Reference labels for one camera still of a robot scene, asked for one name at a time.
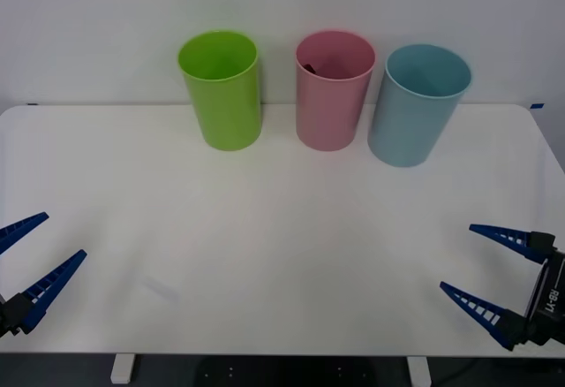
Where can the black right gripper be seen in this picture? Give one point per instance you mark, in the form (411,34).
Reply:
(549,303)

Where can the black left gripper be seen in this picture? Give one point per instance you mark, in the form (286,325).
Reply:
(2,320)

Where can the dark bottle with black cap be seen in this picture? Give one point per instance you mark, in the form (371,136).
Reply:
(309,69)

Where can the white table leg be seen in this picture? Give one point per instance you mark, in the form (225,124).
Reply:
(419,371)
(121,367)

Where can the pale blue plastic bin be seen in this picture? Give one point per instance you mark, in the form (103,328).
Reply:
(406,126)

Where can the green plastic bin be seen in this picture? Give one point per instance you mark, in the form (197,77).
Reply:
(229,113)

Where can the pink plastic bin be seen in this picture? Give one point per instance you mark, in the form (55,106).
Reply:
(326,113)

